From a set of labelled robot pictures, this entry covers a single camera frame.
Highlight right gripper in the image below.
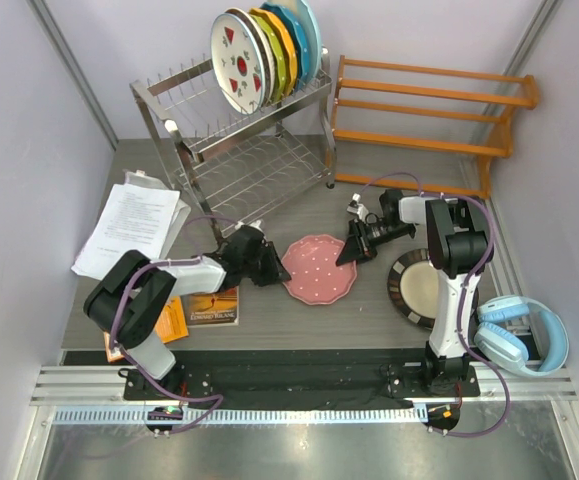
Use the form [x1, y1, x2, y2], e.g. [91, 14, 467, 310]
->
[336, 219, 411, 269]

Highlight pink dotted plate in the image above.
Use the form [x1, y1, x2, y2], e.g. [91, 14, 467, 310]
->
[281, 234, 357, 306]

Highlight steel dish rack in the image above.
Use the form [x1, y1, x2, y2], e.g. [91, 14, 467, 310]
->
[130, 51, 337, 241]

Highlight white strawberry plate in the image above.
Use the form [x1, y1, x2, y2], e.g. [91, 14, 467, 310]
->
[210, 13, 267, 115]

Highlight brown floral pattern plate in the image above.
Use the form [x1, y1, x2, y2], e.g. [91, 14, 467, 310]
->
[226, 7, 276, 106]

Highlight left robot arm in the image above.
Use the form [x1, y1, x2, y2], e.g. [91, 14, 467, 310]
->
[83, 222, 291, 399]

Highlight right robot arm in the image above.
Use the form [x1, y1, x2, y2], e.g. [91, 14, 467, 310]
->
[336, 189, 493, 395]

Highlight dark paperback book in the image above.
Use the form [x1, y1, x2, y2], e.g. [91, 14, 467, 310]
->
[182, 287, 239, 327]

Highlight dark rimmed cream plate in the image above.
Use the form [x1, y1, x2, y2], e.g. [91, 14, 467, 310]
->
[387, 248, 480, 332]

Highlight orange booklet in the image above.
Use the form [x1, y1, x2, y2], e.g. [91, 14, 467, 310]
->
[103, 297, 188, 363]

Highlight stack of white papers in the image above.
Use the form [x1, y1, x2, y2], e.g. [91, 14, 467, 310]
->
[71, 170, 191, 280]

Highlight green plate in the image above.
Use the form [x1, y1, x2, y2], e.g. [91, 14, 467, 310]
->
[249, 8, 289, 104]

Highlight orange plate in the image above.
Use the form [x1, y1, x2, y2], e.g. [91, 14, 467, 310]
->
[251, 6, 301, 94]

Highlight light blue headphones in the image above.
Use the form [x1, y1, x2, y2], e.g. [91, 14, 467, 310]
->
[474, 295, 570, 378]

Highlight blue dotted plate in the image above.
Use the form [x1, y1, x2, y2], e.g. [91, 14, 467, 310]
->
[262, 1, 318, 90]

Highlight light blue plate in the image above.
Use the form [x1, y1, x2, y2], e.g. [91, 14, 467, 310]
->
[275, 0, 323, 82]

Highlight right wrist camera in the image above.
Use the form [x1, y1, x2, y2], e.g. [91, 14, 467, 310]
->
[346, 193, 369, 222]

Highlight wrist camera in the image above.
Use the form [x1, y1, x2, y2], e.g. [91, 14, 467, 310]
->
[235, 219, 264, 234]
[346, 193, 369, 222]

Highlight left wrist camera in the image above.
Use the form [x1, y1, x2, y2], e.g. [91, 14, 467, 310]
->
[235, 219, 264, 234]

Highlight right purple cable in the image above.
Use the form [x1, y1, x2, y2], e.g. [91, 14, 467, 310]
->
[361, 172, 513, 439]

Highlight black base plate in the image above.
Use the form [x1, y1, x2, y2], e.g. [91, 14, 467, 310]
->
[122, 348, 482, 406]

